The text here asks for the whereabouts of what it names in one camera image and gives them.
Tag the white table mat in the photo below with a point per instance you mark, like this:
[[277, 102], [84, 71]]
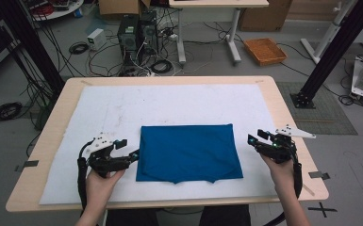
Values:
[[169, 103]]

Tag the black metal post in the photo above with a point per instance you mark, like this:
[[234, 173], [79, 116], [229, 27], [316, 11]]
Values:
[[333, 53], [31, 44]]

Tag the black computer tower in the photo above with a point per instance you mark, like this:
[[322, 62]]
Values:
[[128, 39], [149, 33]]

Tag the blue t-shirt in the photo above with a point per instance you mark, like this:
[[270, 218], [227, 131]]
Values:
[[188, 153]]

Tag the grey tape strip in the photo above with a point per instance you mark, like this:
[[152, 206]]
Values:
[[28, 164], [319, 175]]

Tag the person's left leg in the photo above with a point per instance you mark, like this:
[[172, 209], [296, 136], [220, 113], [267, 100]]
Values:
[[132, 218]]

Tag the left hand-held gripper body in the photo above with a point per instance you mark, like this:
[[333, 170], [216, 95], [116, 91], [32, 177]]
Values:
[[105, 160]]

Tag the white metal stand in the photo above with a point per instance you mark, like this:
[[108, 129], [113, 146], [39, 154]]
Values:
[[326, 34]]

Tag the light wooden table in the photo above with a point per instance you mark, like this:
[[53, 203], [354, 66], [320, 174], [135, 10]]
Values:
[[37, 175]]

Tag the person's left hand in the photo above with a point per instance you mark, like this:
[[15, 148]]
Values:
[[97, 188]]

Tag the person's right hand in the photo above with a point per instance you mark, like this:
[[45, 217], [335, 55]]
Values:
[[283, 175]]

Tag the white power supply box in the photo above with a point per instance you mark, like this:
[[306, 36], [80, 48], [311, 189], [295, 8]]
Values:
[[96, 39]]

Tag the person's leg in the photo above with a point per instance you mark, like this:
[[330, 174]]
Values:
[[226, 216], [132, 218]]

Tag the white desk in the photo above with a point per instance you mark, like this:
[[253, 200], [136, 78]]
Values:
[[218, 3]]

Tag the grey floor mat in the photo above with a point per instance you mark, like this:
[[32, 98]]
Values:
[[330, 113]]

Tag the round white table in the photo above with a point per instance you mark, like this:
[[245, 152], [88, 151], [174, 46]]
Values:
[[59, 11]]

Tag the person's right leg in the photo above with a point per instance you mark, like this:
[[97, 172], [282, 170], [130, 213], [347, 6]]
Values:
[[226, 216]]

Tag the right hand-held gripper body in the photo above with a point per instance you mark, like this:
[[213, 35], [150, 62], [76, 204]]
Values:
[[279, 150]]

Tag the cardboard box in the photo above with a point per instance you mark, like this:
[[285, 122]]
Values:
[[264, 15], [119, 8]]

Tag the orange tray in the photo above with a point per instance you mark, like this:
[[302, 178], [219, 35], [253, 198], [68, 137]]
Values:
[[265, 51]]

